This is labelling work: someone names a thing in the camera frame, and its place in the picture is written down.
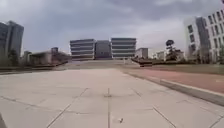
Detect grey twin-block building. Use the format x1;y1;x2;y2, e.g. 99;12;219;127
69;37;138;62

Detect reddish paved strip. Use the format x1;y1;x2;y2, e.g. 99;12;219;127
124;67;224;94

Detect low brown building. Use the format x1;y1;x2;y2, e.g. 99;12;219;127
22;46;72;66

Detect grey stone kerb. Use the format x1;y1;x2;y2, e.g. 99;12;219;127
123;71;224;108

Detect white multi-storey building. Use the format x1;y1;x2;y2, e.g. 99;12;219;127
183;9;224;65

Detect dark tall building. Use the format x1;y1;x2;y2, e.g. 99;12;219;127
0;20;25;67

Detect small pale building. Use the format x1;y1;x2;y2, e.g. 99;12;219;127
135;47;150;60

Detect pale stone paved plaza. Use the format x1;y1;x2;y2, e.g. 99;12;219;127
0;59;224;128

